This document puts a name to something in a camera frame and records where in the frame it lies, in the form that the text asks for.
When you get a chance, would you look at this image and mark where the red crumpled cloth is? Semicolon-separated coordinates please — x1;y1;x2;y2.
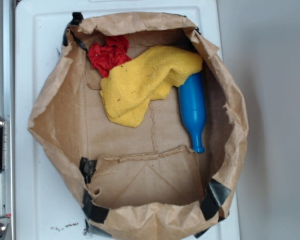
87;35;132;78

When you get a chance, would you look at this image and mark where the brown paper bag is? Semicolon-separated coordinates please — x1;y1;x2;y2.
28;12;249;240

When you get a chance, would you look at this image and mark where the aluminium frame rail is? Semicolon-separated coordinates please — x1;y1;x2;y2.
0;0;16;240

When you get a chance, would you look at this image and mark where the black tape bottom left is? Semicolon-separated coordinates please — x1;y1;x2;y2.
79;157;112;239

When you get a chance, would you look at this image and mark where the white plastic tray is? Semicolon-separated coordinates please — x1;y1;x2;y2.
14;0;242;240

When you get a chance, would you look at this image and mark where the blue plastic bottle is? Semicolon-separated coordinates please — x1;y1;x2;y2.
178;72;206;153

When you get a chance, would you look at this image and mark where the black tape top left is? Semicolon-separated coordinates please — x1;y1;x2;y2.
62;11;89;53

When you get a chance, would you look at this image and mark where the yellow cloth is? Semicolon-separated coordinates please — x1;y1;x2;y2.
100;45;203;128

